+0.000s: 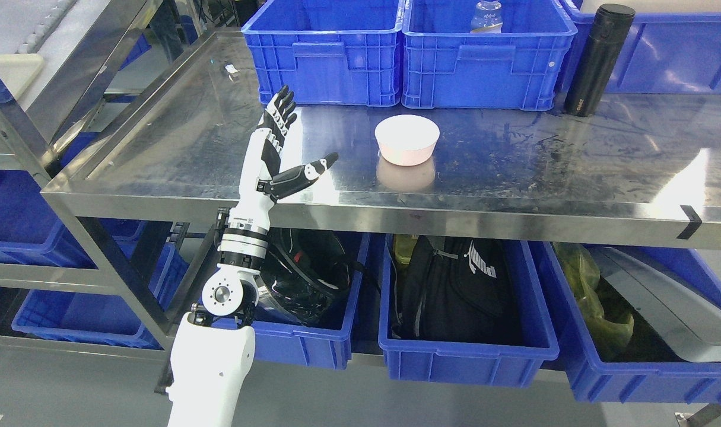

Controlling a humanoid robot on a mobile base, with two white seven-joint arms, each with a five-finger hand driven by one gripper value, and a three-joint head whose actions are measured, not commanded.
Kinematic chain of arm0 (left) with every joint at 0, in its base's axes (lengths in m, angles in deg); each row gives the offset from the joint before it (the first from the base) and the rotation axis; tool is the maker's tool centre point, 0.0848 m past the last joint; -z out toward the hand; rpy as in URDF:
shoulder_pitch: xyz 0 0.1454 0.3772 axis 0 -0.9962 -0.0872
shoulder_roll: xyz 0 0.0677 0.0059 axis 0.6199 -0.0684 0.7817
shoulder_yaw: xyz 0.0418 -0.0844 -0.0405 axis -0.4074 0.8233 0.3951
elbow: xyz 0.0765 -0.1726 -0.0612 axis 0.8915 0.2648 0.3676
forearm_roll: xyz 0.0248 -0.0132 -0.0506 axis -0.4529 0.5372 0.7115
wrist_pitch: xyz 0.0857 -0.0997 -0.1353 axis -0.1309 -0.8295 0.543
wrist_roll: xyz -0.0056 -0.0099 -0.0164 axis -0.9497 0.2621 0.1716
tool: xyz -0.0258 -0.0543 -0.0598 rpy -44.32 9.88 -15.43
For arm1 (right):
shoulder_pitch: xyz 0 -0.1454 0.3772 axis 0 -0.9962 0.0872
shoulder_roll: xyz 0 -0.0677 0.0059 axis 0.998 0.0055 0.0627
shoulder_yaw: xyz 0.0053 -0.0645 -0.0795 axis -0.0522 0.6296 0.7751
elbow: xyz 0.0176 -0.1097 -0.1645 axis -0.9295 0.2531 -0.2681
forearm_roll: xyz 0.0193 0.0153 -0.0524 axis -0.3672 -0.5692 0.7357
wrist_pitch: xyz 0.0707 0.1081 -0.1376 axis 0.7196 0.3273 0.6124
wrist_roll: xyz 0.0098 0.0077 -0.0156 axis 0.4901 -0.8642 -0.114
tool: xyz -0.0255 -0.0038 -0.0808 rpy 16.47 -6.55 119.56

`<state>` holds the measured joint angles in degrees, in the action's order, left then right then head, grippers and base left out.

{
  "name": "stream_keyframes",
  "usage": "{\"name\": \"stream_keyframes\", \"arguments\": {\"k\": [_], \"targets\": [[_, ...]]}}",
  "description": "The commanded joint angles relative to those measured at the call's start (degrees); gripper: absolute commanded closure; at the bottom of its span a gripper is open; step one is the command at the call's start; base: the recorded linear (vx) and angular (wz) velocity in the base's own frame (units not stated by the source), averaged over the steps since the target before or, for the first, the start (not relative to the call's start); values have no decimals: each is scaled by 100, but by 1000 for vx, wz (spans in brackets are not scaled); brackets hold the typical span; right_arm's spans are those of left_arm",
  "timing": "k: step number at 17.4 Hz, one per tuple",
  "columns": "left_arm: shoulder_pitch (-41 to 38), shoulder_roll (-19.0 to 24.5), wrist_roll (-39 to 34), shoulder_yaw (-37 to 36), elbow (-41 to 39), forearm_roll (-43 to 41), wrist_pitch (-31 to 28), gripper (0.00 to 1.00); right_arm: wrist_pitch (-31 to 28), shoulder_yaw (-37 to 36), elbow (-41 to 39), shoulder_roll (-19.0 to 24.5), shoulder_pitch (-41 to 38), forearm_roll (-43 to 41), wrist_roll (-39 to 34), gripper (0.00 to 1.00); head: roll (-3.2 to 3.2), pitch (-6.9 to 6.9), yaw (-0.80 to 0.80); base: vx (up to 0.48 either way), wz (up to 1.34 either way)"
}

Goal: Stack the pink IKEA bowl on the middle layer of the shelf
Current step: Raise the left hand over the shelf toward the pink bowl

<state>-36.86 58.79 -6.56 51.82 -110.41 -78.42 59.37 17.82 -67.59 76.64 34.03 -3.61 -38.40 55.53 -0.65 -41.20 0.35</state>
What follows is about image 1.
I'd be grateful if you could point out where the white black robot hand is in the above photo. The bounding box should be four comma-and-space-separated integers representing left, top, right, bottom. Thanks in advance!
236, 85, 339, 216

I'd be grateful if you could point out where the pink plastic bowl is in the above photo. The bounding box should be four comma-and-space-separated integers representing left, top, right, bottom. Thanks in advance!
374, 114, 441, 167

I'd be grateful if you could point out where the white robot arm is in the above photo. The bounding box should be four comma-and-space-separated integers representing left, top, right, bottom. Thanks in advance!
167, 203, 271, 426

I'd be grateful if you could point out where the blue crate top middle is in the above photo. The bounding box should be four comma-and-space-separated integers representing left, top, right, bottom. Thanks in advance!
401, 1, 577, 111

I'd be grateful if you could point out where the blue crate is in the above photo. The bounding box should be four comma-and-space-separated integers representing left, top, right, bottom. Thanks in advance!
559, 0, 721, 95
401, 1, 577, 111
242, 1, 405, 107

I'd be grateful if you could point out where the stainless steel shelf rack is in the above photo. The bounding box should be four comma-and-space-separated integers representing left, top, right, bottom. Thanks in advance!
0, 0, 242, 362

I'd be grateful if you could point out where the black motorcycle helmet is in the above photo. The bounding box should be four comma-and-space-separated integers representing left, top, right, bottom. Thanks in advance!
255, 228, 352, 327

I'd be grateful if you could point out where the blue crate top left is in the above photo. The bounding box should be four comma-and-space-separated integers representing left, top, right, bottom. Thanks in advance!
242, 1, 405, 107

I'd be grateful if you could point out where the blue bin with helmet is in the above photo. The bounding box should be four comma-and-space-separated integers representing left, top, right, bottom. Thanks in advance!
253, 231, 377, 369

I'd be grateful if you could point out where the blue bin lower left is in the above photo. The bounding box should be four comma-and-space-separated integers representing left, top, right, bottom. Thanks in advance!
11, 243, 189, 350

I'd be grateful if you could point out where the black puma backpack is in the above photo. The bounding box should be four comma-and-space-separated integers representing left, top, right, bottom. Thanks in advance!
392, 235, 523, 345

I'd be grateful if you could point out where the blue bin with backpack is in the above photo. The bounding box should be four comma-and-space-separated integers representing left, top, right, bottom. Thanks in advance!
377, 235, 560, 387

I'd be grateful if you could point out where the cream plastic tray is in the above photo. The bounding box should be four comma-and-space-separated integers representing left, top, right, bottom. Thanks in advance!
0, 53, 46, 110

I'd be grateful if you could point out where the clear plastic bottle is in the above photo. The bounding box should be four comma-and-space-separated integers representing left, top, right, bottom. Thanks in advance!
471, 1, 503, 33

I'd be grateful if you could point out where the yellow plastic bag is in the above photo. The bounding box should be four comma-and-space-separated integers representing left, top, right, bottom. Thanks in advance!
552, 241, 635, 362

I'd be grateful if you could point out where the black thermos bottle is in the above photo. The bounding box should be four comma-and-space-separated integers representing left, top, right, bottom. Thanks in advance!
564, 3, 636, 117

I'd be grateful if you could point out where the stainless steel table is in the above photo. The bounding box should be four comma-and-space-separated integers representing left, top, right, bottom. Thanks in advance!
43, 30, 721, 249

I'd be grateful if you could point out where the blue crate top right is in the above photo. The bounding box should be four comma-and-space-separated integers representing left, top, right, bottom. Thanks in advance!
559, 0, 721, 95

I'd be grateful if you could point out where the grey flat device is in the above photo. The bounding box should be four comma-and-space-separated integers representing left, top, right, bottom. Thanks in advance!
590, 246, 721, 362

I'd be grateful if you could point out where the blue bin lower right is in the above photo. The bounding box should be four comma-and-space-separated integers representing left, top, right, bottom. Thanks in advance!
528, 241, 721, 404

